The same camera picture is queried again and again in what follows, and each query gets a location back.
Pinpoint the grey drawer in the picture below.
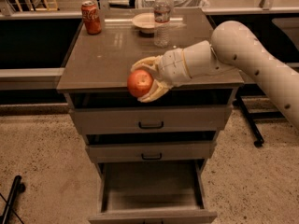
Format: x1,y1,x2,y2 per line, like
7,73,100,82
89,160,217,224
86,131,218,163
70,105,232,134

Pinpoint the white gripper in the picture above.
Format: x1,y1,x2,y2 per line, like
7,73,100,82
131,40,234,103

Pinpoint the wire basket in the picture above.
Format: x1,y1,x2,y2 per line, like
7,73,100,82
135,0,209,8

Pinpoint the grey bottom drawer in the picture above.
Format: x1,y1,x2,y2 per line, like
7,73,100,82
89,160,217,224

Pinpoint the black stand leg left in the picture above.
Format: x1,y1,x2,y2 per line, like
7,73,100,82
0,175,26,224

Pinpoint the clear plastic water bottle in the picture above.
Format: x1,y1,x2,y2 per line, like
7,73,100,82
153,0,171,48

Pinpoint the orange soda can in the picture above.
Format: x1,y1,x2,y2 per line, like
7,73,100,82
81,1,102,35

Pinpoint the white bowl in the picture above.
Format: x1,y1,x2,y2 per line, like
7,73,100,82
132,13,155,34

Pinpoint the black wheeled frame right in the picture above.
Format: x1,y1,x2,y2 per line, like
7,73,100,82
234,90,284,147

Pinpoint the grey middle drawer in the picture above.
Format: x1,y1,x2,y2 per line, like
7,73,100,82
86,131,218,163

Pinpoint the grey top drawer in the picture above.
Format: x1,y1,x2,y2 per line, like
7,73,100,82
70,105,232,134

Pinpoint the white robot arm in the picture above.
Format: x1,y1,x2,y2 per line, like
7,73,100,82
131,21,299,128

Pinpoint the grey drawer cabinet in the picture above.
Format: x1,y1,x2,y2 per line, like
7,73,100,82
56,7,245,173

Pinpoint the grey metal railing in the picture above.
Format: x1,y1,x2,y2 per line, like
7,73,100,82
0,7,299,91

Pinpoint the red apple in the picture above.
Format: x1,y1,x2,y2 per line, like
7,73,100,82
127,69,153,98

